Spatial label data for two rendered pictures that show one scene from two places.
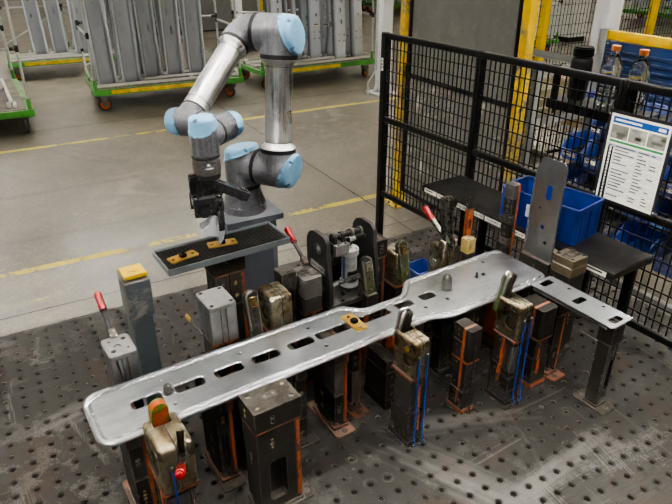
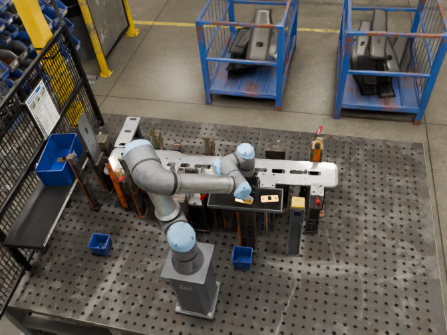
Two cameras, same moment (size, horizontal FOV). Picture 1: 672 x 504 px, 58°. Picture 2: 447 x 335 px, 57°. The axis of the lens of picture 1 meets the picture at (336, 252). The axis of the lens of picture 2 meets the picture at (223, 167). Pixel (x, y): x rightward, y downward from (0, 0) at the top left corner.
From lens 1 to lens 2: 290 cm
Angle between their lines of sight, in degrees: 94
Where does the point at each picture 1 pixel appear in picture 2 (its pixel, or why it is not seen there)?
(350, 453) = not seen: hidden behind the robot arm
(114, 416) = (328, 172)
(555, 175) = (84, 121)
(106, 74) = not seen: outside the picture
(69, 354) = (323, 322)
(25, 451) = (359, 257)
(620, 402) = not seen: hidden behind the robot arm
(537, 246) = (96, 155)
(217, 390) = (288, 163)
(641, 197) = (54, 115)
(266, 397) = (277, 145)
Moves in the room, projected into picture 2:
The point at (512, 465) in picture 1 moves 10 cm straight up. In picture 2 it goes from (196, 149) to (195, 139)
